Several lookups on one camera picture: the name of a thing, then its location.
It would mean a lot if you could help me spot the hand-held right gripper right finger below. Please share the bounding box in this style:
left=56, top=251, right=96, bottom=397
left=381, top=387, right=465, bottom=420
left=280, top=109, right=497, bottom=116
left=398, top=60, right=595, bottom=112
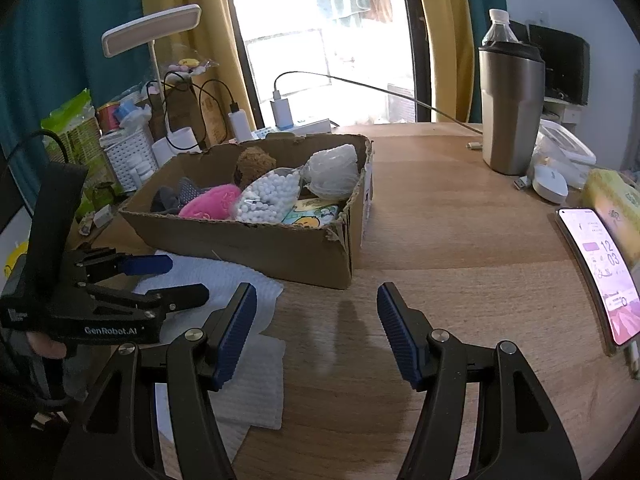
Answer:
left=376, top=282, right=583, bottom=480

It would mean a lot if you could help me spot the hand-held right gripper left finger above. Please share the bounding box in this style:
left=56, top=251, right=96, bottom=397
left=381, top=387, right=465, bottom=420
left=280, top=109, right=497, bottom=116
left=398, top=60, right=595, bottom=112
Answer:
left=52, top=282, right=258, bottom=480

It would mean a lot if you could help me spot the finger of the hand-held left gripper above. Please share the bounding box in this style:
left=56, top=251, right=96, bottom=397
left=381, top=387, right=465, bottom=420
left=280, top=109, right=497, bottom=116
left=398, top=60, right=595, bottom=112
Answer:
left=75, top=282, right=210, bottom=318
left=82, top=249, right=174, bottom=281

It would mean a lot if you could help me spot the dark grey cloth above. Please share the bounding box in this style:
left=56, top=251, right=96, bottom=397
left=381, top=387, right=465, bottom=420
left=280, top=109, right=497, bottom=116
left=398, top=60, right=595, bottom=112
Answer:
left=150, top=186, right=183, bottom=215

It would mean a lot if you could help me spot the pink plush toy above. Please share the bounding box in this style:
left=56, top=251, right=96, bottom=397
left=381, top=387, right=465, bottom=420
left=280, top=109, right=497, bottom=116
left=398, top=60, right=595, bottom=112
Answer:
left=177, top=183, right=243, bottom=221

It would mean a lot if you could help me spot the grey dotted sock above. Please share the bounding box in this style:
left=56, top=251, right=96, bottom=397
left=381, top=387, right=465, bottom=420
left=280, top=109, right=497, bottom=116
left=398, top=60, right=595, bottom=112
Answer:
left=175, top=176, right=213, bottom=206

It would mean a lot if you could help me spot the brown cardboard box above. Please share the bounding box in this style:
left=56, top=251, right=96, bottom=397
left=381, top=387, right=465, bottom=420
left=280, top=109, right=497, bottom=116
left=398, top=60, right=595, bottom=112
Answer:
left=117, top=134, right=375, bottom=291

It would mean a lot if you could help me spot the clear bag of white balls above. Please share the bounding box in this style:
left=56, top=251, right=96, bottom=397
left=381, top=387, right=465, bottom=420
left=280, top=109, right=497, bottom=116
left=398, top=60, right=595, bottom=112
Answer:
left=235, top=166, right=303, bottom=224

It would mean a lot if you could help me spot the duck print tissue packet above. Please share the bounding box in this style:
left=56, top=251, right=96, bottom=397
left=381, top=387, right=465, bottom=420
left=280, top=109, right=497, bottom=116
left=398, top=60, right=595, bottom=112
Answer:
left=280, top=197, right=351, bottom=229

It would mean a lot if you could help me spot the brown plush toy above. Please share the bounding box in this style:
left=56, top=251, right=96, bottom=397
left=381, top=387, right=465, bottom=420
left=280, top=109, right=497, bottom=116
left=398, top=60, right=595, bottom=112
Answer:
left=233, top=146, right=277, bottom=188

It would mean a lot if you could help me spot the clear bag of white filling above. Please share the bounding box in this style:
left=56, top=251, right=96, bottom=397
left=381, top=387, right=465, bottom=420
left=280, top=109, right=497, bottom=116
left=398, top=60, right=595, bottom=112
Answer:
left=302, top=144, right=361, bottom=200

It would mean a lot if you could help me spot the person's left hand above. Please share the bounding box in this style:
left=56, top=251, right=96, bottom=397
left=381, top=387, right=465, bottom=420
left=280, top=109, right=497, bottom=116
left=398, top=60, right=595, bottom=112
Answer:
left=26, top=331, right=67, bottom=359

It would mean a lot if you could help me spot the white paper towel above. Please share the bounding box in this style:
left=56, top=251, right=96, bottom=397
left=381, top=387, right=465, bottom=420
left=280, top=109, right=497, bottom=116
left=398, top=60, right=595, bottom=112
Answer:
left=132, top=250, right=286, bottom=431

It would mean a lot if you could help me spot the green packet of paper cups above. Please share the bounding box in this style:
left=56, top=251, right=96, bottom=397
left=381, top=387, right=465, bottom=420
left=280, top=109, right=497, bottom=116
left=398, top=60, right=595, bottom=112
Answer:
left=40, top=88, right=113, bottom=196

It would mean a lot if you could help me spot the white woven plastic basket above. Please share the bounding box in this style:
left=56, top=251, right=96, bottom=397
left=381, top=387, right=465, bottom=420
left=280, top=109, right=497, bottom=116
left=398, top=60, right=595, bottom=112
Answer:
left=100, top=127, right=157, bottom=191

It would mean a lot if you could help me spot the red can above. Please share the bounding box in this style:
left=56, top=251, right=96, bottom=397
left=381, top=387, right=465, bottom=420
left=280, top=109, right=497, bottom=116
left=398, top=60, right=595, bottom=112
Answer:
left=96, top=102, right=123, bottom=133

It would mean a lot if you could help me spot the clear bag of plush toys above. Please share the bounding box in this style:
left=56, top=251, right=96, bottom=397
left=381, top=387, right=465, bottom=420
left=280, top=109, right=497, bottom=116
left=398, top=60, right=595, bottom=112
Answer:
left=165, top=55, right=218, bottom=78

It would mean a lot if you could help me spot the white power strip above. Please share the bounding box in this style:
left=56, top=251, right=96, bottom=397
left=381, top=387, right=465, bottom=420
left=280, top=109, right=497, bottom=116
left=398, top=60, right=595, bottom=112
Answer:
left=252, top=117, right=332, bottom=137

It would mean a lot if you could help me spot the white desk lamp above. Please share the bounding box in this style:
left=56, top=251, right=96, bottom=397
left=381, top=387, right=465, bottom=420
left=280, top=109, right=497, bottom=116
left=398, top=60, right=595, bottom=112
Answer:
left=101, top=4, right=203, bottom=166

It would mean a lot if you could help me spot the smartphone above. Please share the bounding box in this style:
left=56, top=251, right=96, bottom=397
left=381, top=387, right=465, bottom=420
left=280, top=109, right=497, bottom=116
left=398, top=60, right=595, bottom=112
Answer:
left=554, top=206, right=640, bottom=358

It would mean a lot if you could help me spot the small round white device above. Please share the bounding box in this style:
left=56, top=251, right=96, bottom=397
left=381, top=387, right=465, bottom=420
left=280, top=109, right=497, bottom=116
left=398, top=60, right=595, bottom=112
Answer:
left=531, top=169, right=570, bottom=205

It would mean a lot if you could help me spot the yellow curtain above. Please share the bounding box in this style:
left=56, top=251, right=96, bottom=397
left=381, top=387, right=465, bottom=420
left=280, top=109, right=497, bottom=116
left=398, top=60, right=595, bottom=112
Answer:
left=139, top=0, right=266, bottom=146
left=412, top=0, right=483, bottom=123

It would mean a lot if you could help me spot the steel tumbler with black lid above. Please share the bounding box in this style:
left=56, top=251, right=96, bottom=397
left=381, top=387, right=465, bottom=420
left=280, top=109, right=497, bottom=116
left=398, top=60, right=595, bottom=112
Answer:
left=477, top=45, right=546, bottom=177

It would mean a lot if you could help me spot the white tabletop device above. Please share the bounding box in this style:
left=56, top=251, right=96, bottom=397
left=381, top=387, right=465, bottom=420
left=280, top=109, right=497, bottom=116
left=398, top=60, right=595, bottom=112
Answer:
left=537, top=120, right=598, bottom=181

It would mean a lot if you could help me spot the yellow tissue pack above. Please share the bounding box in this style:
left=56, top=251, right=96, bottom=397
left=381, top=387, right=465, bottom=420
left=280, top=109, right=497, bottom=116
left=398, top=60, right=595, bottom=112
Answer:
left=582, top=168, right=640, bottom=241

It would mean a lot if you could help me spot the white cabinet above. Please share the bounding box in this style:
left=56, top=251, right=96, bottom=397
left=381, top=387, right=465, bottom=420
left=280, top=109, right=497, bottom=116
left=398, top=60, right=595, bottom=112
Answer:
left=542, top=97, right=588, bottom=128

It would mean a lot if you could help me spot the black monitor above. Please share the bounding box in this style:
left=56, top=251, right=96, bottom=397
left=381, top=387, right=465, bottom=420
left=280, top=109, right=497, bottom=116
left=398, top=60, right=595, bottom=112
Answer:
left=510, top=19, right=591, bottom=106

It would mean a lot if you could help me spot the clear plastic water bottle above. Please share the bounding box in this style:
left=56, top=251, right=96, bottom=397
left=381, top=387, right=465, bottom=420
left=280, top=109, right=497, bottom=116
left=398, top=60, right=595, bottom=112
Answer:
left=481, top=8, right=518, bottom=48

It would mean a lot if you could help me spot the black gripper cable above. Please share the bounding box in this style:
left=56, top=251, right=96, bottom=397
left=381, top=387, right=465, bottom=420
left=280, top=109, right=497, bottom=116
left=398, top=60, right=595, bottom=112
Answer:
left=0, top=130, right=68, bottom=196

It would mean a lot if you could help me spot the white charger with black cable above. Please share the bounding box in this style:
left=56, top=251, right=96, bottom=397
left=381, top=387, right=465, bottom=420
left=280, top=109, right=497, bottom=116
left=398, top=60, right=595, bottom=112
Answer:
left=228, top=107, right=253, bottom=142

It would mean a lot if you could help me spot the black charging cable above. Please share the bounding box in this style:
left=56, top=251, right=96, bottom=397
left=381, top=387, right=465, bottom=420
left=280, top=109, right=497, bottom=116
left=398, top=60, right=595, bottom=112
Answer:
left=162, top=72, right=238, bottom=151

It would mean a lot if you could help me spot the white charging cable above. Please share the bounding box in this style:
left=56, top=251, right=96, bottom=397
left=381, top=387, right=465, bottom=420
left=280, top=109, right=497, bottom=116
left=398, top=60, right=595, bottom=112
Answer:
left=272, top=71, right=483, bottom=136

